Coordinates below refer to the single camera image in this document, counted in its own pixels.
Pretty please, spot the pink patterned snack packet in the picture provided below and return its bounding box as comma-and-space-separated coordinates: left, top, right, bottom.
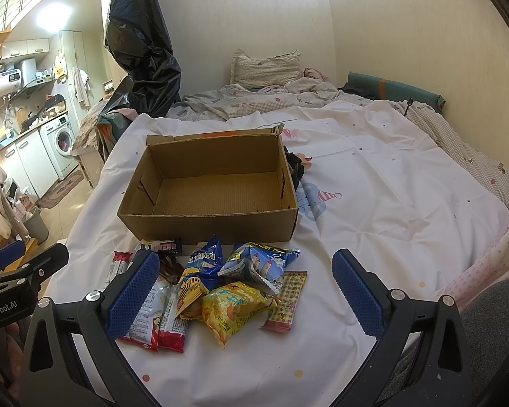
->
262, 271, 308, 333

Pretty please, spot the yellow snack bag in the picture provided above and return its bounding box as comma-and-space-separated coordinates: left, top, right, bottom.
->
180, 281, 280, 349

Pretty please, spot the red white wafer bar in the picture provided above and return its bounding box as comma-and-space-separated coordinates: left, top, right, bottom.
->
105, 251, 132, 287

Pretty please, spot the red white candy bar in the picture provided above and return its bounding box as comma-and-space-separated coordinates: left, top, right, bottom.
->
158, 285, 188, 353

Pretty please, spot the white red snack bag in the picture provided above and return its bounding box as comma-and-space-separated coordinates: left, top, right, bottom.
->
119, 277, 170, 352

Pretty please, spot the brown cardboard box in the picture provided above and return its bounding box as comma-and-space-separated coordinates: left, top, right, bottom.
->
117, 125, 299, 245

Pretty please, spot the white kitchen cabinet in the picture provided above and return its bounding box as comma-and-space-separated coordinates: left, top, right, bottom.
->
0, 130, 58, 198

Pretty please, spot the white printed bed sheet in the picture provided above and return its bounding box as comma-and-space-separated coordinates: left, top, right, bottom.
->
46, 101, 509, 406

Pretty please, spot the black plastic bag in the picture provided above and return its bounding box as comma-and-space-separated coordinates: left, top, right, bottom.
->
96, 0, 182, 159

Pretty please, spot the grey floral duvet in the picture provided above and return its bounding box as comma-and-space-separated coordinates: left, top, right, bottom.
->
166, 77, 370, 121

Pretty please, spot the brown floor rug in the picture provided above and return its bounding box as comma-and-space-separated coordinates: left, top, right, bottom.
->
36, 169, 84, 209

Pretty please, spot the dark brown snack packet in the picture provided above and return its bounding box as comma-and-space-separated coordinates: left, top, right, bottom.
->
140, 238, 184, 285

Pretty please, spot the dark blue chip bag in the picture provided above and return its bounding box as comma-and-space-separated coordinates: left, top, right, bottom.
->
177, 234, 224, 320

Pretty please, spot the black cloth item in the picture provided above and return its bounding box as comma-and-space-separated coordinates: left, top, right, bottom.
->
284, 147, 312, 189

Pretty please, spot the beige pillow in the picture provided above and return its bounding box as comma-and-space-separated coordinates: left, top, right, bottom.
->
230, 49, 301, 89

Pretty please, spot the left human hand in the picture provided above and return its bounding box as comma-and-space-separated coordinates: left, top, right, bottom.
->
0, 323, 23, 398

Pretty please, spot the green rolled mat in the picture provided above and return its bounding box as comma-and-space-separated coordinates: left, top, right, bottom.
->
342, 72, 446, 113

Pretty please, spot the light blue snack bag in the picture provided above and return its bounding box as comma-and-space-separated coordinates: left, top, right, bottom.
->
218, 241, 300, 295

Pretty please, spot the white washing machine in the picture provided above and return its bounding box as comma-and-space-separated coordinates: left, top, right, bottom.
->
39, 112, 78, 181

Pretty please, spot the grey trash bin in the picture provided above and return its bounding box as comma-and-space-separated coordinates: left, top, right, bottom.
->
23, 210, 49, 245

